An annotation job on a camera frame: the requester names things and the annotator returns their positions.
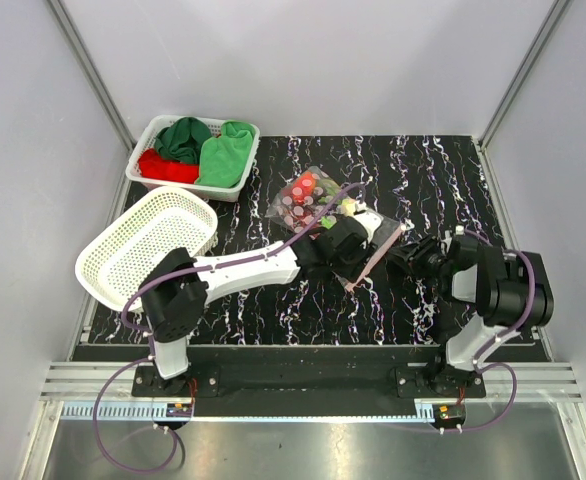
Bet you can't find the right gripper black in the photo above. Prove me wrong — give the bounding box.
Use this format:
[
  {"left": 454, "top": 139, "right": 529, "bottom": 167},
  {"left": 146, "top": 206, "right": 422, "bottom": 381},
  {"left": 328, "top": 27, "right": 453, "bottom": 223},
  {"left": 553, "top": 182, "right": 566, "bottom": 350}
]
[{"left": 388, "top": 233, "right": 451, "bottom": 280}]

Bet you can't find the clear zip top bag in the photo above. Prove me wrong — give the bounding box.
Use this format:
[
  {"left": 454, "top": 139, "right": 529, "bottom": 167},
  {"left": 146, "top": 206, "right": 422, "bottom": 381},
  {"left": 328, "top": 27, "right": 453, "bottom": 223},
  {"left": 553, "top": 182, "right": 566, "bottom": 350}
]
[{"left": 266, "top": 166, "right": 407, "bottom": 292}]

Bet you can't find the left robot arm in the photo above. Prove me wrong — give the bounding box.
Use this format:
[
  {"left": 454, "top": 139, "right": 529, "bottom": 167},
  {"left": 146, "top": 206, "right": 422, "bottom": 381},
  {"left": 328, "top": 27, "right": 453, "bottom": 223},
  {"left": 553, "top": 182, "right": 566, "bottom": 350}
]
[{"left": 139, "top": 216, "right": 374, "bottom": 396}]

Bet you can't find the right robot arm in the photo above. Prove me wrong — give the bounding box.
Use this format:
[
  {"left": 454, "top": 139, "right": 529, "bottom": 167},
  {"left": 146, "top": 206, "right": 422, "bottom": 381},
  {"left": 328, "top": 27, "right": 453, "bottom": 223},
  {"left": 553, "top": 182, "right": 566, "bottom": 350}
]
[{"left": 385, "top": 226, "right": 554, "bottom": 398}]

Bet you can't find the green vegetable toy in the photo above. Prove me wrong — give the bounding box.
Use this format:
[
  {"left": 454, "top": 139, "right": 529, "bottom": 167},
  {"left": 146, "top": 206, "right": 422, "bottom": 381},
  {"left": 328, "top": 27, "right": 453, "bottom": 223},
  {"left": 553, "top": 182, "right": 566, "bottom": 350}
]
[{"left": 317, "top": 214, "right": 338, "bottom": 229}]

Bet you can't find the light green cloth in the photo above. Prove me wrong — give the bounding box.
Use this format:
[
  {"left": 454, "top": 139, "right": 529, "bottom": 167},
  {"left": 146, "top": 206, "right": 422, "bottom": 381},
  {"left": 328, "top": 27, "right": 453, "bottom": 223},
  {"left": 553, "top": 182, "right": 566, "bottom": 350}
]
[{"left": 195, "top": 121, "right": 255, "bottom": 189}]

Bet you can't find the white basket with cloths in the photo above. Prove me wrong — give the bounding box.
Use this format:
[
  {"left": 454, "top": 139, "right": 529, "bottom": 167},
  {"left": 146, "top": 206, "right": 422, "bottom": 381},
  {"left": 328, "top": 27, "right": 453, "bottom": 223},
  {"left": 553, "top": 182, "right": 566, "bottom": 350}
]
[{"left": 126, "top": 115, "right": 260, "bottom": 202}]

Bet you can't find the dark green cloth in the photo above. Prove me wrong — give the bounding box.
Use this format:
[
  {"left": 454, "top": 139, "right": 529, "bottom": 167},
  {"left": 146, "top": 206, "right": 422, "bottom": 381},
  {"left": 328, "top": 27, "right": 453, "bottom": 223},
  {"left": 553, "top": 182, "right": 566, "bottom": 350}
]
[{"left": 153, "top": 117, "right": 212, "bottom": 165}]

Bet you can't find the red cloth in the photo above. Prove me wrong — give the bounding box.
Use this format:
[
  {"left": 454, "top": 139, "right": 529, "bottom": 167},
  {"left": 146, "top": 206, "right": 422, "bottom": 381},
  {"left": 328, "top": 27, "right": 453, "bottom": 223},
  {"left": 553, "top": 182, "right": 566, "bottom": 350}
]
[{"left": 138, "top": 149, "right": 199, "bottom": 184}]

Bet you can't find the white perforated empty basket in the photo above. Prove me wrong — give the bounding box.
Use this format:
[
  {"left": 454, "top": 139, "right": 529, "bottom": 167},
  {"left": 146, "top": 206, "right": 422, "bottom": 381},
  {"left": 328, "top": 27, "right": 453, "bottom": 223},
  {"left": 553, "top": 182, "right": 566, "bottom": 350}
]
[{"left": 75, "top": 186, "right": 218, "bottom": 312}]

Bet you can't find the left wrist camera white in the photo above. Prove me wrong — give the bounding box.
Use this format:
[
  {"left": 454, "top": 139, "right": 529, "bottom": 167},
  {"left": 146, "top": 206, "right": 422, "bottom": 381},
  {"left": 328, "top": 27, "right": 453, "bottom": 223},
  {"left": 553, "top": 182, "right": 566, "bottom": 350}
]
[{"left": 353, "top": 207, "right": 383, "bottom": 242}]

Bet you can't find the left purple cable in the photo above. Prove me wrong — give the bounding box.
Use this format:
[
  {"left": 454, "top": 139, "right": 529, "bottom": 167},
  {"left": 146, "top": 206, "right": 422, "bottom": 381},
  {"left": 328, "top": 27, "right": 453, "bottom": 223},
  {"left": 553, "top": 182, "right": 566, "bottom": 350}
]
[{"left": 91, "top": 182, "right": 367, "bottom": 474}]

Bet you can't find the white slotted cable duct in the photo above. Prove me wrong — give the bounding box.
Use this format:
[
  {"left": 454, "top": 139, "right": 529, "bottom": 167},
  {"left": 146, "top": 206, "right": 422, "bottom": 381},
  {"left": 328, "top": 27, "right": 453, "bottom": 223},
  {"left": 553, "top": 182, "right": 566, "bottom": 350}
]
[{"left": 61, "top": 401, "right": 465, "bottom": 424}]

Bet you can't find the aluminium frame rail front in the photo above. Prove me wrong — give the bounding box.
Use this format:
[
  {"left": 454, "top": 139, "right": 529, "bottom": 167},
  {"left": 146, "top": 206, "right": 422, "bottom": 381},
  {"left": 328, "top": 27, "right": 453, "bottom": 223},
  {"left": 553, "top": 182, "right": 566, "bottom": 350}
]
[{"left": 40, "top": 362, "right": 582, "bottom": 403}]

